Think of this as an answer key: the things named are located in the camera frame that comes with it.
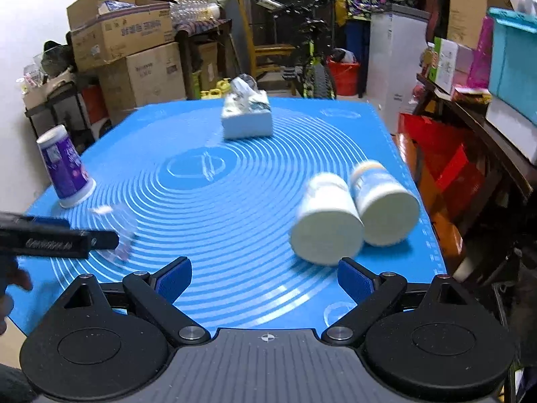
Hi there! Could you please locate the clear plastic cup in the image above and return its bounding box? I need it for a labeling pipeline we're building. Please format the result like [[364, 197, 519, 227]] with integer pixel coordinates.
[[89, 203, 137, 265]]

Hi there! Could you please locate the purple paper cup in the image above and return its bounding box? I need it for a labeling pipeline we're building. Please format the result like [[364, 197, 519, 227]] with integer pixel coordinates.
[[36, 125, 96, 208]]

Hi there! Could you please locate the white paper cup left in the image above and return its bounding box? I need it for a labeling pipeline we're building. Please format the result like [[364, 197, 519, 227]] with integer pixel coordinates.
[[289, 172, 364, 267]]

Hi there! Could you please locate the white paper cup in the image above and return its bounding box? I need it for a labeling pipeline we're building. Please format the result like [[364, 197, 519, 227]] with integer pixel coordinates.
[[289, 172, 364, 267], [349, 160, 420, 247]]

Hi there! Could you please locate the white paper cup right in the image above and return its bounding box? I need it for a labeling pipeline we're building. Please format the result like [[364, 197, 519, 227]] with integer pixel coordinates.
[[349, 160, 420, 247]]

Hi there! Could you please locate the person's left hand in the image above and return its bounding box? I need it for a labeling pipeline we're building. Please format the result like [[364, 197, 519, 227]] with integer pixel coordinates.
[[0, 255, 34, 337]]

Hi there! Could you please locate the black metal shelf rack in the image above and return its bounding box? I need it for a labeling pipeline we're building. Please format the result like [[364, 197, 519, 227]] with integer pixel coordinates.
[[25, 81, 96, 154]]

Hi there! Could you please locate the blue silicone mat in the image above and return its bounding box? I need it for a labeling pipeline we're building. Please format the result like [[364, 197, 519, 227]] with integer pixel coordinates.
[[7, 96, 448, 337]]

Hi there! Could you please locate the red shopping bag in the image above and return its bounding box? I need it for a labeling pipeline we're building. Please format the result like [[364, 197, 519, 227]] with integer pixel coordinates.
[[395, 113, 494, 273]]

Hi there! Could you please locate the lower cardboard box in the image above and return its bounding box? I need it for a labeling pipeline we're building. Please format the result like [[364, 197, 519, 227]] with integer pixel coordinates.
[[97, 42, 187, 125]]

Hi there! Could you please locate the white tissue box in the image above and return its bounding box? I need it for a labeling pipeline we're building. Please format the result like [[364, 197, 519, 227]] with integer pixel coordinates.
[[221, 74, 273, 140]]

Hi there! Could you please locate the upper cardboard box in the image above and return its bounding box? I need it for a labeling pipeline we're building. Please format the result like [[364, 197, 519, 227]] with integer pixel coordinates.
[[67, 0, 175, 72]]

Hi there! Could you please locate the red bucket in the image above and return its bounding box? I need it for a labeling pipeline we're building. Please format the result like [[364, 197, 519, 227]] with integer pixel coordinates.
[[328, 59, 359, 96]]

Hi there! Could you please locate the black bicycle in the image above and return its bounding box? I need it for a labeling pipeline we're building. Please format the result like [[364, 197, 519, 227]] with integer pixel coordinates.
[[256, 0, 337, 100]]

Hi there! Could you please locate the green white carton box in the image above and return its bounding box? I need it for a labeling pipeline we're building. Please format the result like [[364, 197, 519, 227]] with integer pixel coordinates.
[[429, 37, 473, 93]]

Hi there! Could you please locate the wooden chair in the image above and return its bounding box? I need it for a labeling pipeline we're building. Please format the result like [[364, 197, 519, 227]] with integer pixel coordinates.
[[237, 0, 294, 80]]

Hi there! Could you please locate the teal plastic storage bin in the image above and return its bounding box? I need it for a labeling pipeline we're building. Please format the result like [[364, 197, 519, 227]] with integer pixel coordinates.
[[488, 7, 537, 125]]

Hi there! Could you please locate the tall cardboard box right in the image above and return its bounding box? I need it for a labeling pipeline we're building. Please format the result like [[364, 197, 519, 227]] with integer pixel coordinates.
[[447, 0, 512, 49]]

